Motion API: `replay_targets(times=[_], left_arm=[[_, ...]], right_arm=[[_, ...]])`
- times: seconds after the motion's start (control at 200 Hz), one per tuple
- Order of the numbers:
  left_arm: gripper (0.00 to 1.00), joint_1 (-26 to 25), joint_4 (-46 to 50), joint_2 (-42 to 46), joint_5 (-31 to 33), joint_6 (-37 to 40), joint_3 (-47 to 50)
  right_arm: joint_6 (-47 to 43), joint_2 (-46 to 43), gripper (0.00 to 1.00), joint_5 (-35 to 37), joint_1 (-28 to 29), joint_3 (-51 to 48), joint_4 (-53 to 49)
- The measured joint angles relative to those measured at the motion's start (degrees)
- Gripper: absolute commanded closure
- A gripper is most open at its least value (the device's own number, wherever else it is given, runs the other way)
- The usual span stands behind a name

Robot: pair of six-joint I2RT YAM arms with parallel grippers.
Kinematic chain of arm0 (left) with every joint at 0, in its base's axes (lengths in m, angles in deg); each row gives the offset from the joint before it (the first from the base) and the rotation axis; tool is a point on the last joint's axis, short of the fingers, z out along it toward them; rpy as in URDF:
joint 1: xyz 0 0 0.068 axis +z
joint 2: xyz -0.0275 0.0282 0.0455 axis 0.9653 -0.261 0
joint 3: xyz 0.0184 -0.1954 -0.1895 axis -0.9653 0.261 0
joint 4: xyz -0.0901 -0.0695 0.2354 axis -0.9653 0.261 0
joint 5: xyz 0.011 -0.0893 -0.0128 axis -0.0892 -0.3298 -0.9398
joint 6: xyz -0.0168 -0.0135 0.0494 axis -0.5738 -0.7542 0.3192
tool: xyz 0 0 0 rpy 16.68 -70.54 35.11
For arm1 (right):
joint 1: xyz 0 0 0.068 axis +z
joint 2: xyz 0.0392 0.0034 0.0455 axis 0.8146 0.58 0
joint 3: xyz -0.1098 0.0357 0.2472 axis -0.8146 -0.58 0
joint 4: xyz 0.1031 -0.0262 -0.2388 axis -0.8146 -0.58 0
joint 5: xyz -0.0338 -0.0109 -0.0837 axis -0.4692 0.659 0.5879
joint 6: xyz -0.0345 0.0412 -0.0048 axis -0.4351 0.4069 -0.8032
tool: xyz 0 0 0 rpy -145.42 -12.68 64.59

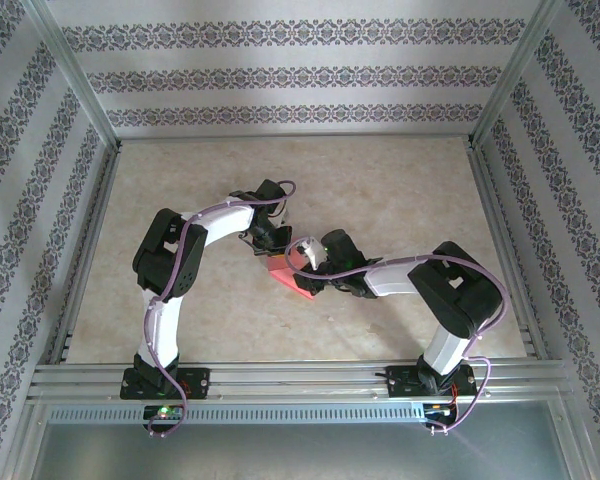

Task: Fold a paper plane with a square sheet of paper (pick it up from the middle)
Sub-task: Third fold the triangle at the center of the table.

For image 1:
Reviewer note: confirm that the aluminium lower frame bar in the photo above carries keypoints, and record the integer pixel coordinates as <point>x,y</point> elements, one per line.
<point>22,440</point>
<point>572,440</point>

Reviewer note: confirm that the aluminium side rail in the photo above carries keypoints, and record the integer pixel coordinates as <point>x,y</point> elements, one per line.
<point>492,200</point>
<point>100,200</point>

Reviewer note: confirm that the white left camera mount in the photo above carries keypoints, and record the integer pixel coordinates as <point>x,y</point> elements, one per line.
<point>285,216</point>

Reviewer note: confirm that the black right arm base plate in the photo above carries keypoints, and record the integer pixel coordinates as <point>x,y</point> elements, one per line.
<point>405,382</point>

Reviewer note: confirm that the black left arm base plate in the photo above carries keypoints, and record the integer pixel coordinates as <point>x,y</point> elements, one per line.
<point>197,382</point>

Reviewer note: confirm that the aluminium corner post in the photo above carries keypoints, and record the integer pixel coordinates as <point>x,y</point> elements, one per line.
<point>513,75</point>
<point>75,75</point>

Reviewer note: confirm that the grey metal sheet panel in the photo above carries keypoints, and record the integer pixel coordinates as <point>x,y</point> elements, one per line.
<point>300,455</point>

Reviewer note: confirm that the controller board with yellow light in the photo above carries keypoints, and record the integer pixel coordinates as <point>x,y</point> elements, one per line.
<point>437,410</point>

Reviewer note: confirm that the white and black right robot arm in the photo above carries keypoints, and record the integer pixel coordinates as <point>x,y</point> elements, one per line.
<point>450,350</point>

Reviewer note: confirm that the controller board with green light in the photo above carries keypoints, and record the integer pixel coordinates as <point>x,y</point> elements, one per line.
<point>164,412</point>

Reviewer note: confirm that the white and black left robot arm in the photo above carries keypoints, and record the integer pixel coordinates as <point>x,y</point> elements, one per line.
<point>160,330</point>

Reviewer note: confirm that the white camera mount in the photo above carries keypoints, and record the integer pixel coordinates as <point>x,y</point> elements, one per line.
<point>285,216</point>
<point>314,252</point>

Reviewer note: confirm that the aluminium rail beam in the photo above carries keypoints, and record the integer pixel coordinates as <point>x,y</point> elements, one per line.
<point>305,380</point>

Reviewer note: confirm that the thin aluminium rail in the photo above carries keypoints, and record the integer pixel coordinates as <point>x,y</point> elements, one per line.
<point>295,136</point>

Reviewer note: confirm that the pink paper sheet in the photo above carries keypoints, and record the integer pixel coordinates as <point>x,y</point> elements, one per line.
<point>287,281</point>

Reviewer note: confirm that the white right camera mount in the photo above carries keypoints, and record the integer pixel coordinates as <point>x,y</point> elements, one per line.
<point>314,252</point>

